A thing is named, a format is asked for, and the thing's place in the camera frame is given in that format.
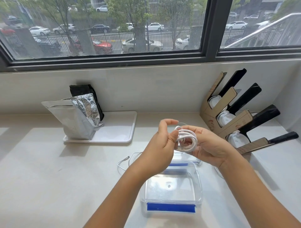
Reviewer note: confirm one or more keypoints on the person's right hand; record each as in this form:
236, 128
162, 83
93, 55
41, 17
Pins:
211, 148

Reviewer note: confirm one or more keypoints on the person's left hand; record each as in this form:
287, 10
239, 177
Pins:
160, 150

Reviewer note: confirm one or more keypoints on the clear container lid blue seal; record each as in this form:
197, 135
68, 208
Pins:
188, 157

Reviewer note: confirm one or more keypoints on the clear plastic container blue clips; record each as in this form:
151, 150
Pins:
171, 188

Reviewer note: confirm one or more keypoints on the person's right forearm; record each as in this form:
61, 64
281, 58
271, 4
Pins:
258, 195

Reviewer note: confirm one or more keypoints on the person's left forearm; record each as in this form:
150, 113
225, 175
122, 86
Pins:
117, 202

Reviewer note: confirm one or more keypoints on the white cup lid stack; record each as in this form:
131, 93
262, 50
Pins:
225, 119
237, 141
214, 102

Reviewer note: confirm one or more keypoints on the cardboard cup dispenser rack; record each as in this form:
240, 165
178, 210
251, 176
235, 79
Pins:
207, 112

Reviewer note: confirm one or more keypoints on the white rectangular tray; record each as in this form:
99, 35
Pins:
117, 129

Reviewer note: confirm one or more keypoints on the silver foil bag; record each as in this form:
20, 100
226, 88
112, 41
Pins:
70, 119

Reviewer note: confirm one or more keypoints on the black bag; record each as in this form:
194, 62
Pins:
82, 90

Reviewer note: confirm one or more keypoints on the beige car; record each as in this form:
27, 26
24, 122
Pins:
154, 45

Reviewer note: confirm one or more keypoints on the red car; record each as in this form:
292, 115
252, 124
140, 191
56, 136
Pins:
102, 47

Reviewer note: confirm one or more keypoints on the white stair railing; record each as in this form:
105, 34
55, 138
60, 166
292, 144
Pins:
258, 30

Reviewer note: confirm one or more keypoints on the black window frame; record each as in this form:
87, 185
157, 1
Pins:
212, 35

